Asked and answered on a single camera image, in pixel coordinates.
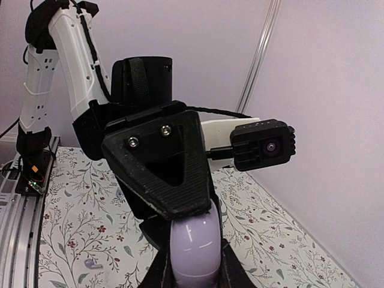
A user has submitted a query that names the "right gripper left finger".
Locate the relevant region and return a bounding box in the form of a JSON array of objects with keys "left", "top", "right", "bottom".
[{"left": 140, "top": 241, "right": 176, "bottom": 288}]

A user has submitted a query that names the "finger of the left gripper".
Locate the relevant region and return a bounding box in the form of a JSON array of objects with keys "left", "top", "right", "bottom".
[{"left": 205, "top": 167, "right": 224, "bottom": 241}]

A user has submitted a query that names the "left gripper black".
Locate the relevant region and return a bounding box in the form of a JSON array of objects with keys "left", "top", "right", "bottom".
[{"left": 73, "top": 56, "right": 218, "bottom": 248}]

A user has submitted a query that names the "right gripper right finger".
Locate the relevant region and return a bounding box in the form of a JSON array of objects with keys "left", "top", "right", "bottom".
[{"left": 217, "top": 239, "right": 257, "bottom": 288}]

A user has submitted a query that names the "purple earbud charging case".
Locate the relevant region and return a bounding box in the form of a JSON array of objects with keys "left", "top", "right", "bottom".
[{"left": 170, "top": 205, "right": 221, "bottom": 288}]

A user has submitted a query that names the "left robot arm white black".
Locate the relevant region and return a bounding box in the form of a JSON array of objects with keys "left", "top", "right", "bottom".
[{"left": 17, "top": 1, "right": 222, "bottom": 253}]

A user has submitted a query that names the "floral table mat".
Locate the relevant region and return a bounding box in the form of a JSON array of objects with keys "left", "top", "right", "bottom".
[{"left": 37, "top": 148, "right": 356, "bottom": 287}]

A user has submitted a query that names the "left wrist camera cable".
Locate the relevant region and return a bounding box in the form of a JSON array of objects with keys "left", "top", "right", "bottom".
[{"left": 184, "top": 104, "right": 253, "bottom": 119}]

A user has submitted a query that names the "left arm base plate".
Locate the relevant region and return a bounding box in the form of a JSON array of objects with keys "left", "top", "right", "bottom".
[{"left": 15, "top": 136, "right": 61, "bottom": 196}]

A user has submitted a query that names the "aluminium front rail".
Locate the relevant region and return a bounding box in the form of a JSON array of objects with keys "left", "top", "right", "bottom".
[{"left": 1, "top": 161, "right": 43, "bottom": 287}]

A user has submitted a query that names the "right aluminium corner post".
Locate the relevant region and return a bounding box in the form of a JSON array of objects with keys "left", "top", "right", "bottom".
[{"left": 236, "top": 0, "right": 281, "bottom": 114}]

